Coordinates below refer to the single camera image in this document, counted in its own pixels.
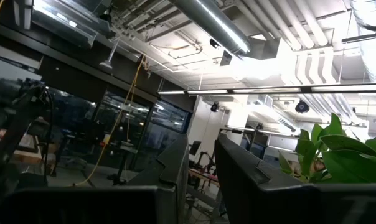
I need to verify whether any overhead frame light bar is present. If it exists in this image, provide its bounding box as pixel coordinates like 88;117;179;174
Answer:
156;82;376;96

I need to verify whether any yellow hanging cable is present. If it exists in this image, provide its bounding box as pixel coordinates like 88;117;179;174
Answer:
70;53;151;188

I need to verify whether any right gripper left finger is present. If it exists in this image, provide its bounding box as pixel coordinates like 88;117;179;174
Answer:
125;133;191;224

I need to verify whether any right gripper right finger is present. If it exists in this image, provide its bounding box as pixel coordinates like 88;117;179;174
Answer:
214;131;317;224

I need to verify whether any silver ribbed ceiling duct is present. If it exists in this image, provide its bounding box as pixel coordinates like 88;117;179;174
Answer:
349;0;376;121

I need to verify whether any grey round ceiling duct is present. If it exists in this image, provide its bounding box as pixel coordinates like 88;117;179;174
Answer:
171;0;251;58

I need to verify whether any green leafy plant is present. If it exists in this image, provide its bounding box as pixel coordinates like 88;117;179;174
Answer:
277;113;376;185

